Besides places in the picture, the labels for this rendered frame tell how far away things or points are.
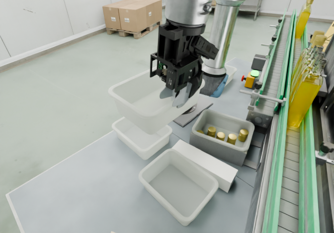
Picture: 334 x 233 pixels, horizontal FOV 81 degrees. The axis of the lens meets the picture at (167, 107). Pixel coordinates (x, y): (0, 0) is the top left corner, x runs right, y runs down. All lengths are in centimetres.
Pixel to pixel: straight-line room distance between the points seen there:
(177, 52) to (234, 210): 55
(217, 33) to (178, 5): 50
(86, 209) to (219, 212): 42
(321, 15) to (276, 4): 114
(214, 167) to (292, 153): 26
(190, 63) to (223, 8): 46
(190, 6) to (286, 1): 648
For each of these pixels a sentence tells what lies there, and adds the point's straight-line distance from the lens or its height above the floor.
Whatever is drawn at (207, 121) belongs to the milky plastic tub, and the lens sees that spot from 94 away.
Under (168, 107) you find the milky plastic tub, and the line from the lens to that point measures 45.
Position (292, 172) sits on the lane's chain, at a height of 88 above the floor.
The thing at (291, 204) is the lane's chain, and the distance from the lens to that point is 66.
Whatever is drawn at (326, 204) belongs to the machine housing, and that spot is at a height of 77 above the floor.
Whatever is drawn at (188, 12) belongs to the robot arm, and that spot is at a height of 133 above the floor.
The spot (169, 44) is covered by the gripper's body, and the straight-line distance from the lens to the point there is 36.
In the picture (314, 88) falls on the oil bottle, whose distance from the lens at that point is 80.
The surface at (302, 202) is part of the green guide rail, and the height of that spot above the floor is 91.
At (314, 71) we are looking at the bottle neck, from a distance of 79.
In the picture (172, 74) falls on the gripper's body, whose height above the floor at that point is 122.
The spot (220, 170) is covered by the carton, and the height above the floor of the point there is 81.
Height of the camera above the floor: 140
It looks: 38 degrees down
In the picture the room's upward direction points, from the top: straight up
